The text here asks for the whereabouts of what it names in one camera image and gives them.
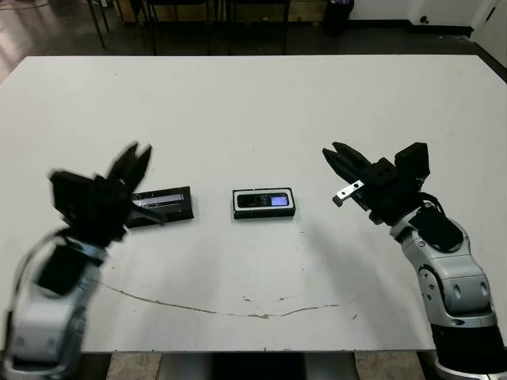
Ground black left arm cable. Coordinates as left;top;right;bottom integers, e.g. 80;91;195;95
2;229;64;353

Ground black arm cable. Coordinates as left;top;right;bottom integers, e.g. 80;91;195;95
419;192;448;218
2;229;64;353

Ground black handheld camera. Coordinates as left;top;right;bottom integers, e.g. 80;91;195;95
236;192;291;209

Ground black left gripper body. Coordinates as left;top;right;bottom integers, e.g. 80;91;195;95
63;173;167;247

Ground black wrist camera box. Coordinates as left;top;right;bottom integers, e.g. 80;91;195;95
394;141;432;182
49;170;98;222

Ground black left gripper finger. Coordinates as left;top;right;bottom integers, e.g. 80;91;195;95
105;142;139;187
127;144;154;195

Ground black solid-back office chair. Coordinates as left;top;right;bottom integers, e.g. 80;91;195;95
213;0;289;55

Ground black mesh office chair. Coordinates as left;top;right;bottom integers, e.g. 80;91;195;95
140;0;213;56

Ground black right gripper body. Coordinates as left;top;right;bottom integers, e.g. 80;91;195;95
331;158;431;226

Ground white door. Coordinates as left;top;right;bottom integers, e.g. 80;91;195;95
469;0;502;43

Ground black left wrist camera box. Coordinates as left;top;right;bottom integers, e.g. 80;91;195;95
49;170;98;222

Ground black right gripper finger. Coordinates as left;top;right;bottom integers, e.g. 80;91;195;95
322;147;360;188
331;141;372;172

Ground glossy black box lid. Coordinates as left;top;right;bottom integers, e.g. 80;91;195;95
128;184;196;229

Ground black waste bin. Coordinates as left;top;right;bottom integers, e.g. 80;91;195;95
321;0;354;37

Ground grey black robot body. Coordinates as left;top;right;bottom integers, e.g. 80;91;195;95
160;351;356;380

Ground black box base white insert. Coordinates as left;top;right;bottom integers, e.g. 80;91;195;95
231;186;296;221

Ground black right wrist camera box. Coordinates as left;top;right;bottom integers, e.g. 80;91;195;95
394;141;432;182

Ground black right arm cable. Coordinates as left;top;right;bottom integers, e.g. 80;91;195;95
419;192;448;218

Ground grey chair black legs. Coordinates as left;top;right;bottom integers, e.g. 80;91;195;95
86;0;111;51

